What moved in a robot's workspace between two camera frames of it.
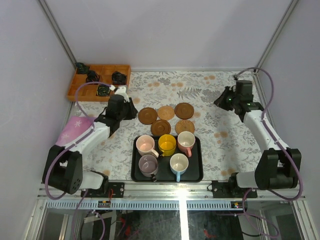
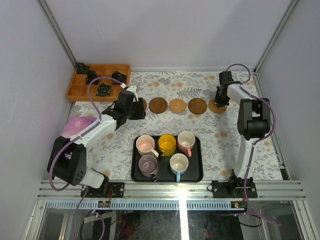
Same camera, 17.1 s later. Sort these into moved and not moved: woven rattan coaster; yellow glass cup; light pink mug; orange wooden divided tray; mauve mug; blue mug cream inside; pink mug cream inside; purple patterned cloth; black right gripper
Moved: black right gripper; woven rattan coaster
Not moved: yellow glass cup; pink mug cream inside; orange wooden divided tray; mauve mug; purple patterned cloth; blue mug cream inside; light pink mug
